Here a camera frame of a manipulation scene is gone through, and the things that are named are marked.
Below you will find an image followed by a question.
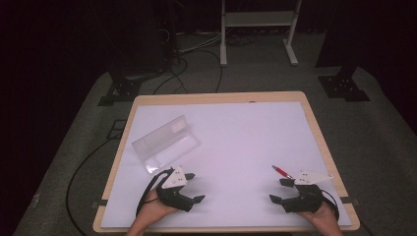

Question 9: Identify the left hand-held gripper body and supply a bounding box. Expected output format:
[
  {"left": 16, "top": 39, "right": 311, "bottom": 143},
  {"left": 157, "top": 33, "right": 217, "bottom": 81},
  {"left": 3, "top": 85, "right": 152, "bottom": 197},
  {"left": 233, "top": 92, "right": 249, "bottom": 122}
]
[{"left": 155, "top": 165, "right": 196, "bottom": 212}]

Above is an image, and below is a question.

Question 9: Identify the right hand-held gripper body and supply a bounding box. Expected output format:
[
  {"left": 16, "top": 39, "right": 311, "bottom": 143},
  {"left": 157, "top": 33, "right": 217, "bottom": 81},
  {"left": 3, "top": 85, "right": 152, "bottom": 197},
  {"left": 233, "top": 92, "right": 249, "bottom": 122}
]
[{"left": 280, "top": 169, "right": 334, "bottom": 213}]

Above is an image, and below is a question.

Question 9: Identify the person's right hand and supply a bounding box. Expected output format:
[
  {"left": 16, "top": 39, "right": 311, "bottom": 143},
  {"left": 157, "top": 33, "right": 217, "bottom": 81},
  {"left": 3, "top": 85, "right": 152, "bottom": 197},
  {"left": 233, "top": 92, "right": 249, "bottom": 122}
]
[{"left": 299, "top": 201, "right": 340, "bottom": 231}]

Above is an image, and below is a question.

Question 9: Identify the person's left hand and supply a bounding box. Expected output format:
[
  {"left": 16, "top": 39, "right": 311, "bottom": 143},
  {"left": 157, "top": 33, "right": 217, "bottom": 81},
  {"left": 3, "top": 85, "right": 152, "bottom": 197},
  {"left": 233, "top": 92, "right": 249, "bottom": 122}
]
[{"left": 135, "top": 189, "right": 180, "bottom": 228}]

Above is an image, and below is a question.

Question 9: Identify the red pen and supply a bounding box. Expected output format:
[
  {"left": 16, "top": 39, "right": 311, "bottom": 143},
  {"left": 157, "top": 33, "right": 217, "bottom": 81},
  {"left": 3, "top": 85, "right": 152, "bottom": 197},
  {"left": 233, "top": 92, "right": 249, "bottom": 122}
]
[{"left": 271, "top": 164, "right": 295, "bottom": 181}]

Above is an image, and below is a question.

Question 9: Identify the clear plastic case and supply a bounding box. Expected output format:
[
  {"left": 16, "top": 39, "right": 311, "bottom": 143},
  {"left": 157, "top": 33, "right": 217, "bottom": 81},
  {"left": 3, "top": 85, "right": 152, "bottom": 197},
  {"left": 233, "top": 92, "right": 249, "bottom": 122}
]
[{"left": 131, "top": 114, "right": 202, "bottom": 175}]

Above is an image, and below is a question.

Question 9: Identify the white table sheet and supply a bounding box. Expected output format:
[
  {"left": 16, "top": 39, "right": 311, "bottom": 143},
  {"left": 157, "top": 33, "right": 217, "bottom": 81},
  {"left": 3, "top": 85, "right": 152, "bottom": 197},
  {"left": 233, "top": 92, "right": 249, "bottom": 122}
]
[{"left": 99, "top": 100, "right": 354, "bottom": 229}]

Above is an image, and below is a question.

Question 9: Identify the black stand base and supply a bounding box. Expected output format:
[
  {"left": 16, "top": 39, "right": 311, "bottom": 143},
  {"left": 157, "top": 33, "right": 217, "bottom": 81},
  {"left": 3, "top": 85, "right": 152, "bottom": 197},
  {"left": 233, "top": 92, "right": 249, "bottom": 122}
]
[
  {"left": 317, "top": 64, "right": 372, "bottom": 103},
  {"left": 96, "top": 76, "right": 143, "bottom": 107}
]

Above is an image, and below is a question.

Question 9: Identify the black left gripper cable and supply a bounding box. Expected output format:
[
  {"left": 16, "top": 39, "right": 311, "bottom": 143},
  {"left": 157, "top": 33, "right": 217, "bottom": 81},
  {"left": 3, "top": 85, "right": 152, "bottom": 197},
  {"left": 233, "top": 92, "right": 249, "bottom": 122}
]
[{"left": 135, "top": 168, "right": 175, "bottom": 218}]

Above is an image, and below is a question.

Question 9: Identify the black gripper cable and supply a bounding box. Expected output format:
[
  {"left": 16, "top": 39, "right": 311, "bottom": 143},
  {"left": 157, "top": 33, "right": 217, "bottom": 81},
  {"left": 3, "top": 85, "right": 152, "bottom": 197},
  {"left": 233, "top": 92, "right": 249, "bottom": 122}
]
[
  {"left": 135, "top": 168, "right": 175, "bottom": 218},
  {"left": 319, "top": 189, "right": 340, "bottom": 221}
]

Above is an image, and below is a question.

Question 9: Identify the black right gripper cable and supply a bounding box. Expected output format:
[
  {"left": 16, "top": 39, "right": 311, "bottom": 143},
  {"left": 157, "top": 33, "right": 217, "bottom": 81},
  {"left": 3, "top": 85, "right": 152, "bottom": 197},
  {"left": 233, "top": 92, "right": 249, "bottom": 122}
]
[{"left": 319, "top": 189, "right": 340, "bottom": 221}]

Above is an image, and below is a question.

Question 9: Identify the long black floor cable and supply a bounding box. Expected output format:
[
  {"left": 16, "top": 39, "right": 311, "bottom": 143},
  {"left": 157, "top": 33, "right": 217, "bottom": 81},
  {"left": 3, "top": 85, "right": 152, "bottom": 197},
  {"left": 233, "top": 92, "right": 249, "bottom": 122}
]
[{"left": 65, "top": 137, "right": 116, "bottom": 236}]

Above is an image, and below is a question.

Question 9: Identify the white floor cable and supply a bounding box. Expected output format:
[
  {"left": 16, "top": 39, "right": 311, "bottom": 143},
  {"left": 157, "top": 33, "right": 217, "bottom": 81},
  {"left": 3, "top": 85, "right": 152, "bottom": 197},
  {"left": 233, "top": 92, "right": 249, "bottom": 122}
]
[{"left": 177, "top": 31, "right": 224, "bottom": 56}]

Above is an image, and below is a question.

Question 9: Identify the white metal table frame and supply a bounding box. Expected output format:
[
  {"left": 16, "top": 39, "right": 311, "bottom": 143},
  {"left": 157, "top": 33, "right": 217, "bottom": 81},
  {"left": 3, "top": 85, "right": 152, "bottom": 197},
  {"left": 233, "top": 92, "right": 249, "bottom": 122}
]
[{"left": 219, "top": 0, "right": 303, "bottom": 68}]

